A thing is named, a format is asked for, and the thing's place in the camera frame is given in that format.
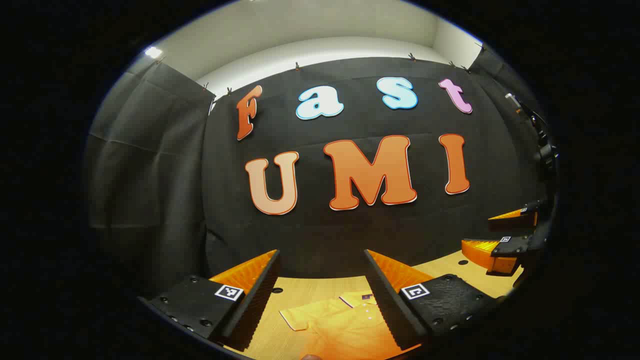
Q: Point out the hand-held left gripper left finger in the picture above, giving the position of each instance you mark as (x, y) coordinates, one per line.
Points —
(255, 300)

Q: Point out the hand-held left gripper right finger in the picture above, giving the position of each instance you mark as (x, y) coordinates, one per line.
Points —
(387, 300)

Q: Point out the orange T-shirt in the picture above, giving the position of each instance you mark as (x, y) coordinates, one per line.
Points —
(340, 325)

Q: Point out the ceiling light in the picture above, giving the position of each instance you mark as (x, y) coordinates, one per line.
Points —
(153, 52)

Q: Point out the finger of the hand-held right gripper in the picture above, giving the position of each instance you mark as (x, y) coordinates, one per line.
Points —
(515, 221)
(492, 255)

